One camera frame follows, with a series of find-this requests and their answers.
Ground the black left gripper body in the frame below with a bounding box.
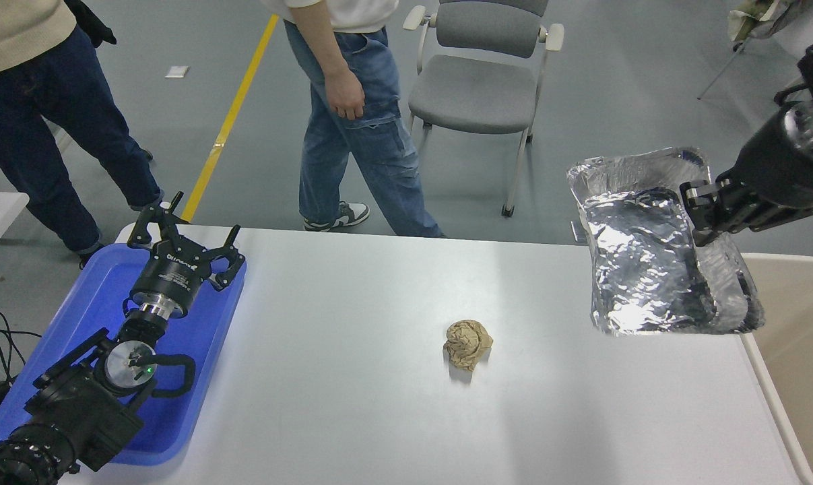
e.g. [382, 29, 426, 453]
[130, 244, 213, 319]

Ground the grey chair with white armrests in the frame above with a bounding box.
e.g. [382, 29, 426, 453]
[403, 0, 566, 218]

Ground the person's left hand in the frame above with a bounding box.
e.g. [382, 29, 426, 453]
[324, 67, 367, 122]

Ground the large pale bin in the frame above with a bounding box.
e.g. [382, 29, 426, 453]
[740, 253, 813, 485]

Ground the silver foil tray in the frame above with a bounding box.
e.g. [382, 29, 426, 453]
[566, 147, 765, 336]

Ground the person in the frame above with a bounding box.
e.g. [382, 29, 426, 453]
[261, 0, 447, 238]
[727, 0, 806, 45]
[0, 0, 166, 269]

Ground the blue plastic tray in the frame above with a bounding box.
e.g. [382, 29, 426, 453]
[0, 242, 248, 467]

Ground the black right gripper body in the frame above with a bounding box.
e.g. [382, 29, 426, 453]
[734, 113, 813, 209]

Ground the crumpled tan paper ball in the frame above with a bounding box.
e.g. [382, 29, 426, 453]
[443, 319, 494, 371]

